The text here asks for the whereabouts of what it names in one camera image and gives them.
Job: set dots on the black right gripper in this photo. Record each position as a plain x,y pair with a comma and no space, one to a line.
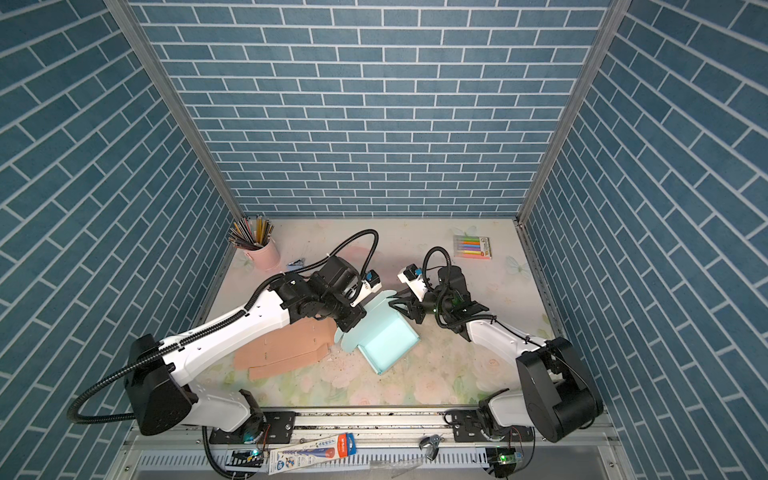
414,306

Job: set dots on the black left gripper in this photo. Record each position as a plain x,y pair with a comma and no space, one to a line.
357,315

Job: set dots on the light teal paper box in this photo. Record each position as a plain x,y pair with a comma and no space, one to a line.
383,336

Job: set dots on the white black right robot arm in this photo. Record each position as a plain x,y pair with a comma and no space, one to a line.
557,393

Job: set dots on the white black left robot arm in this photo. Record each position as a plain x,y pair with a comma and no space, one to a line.
164,393

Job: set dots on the flat pink paper box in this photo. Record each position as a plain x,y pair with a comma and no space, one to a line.
295,346

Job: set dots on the clear box of markers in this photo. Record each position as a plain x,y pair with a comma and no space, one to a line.
472,247

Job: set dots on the light blue small stapler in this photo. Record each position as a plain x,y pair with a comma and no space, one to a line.
296,264

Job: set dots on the pink metal pencil bucket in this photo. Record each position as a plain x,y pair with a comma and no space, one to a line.
265,258

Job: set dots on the bundle of coloured pencils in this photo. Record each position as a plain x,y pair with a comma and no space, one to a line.
250,236

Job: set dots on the small metal clip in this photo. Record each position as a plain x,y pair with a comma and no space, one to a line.
429,446

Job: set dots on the blue red white packet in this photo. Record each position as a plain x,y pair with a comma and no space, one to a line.
304,455

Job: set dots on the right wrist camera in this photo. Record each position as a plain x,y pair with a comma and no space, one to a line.
412,277

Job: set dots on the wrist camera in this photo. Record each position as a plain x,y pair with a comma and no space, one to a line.
371,284
412,277

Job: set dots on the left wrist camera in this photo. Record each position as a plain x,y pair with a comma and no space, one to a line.
371,284

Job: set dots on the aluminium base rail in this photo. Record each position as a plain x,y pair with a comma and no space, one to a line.
387,443

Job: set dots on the aluminium right corner post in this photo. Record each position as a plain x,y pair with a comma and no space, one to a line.
596,55

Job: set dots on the aluminium corner post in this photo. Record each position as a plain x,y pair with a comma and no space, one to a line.
596,55
130,27

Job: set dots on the aluminium left corner post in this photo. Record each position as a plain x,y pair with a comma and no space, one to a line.
130,27

